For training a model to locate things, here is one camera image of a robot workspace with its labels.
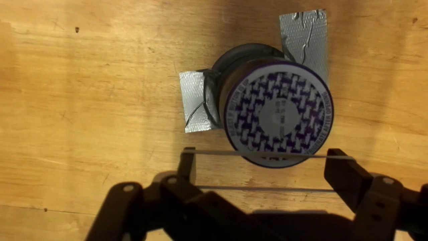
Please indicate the jar with purple patterned lid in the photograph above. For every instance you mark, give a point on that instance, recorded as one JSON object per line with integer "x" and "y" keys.
{"x": 277, "y": 113}

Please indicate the clear rubber band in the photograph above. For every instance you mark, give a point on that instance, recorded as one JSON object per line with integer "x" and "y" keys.
{"x": 217, "y": 152}

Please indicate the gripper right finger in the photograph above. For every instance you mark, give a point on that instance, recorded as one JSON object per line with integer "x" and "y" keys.
{"x": 378, "y": 207}

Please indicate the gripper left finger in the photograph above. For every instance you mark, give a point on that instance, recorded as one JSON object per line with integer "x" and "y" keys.
{"x": 127, "y": 214}

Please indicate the grey duct tape strip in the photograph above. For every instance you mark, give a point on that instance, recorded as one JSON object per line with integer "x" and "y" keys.
{"x": 307, "y": 36}
{"x": 192, "y": 100}

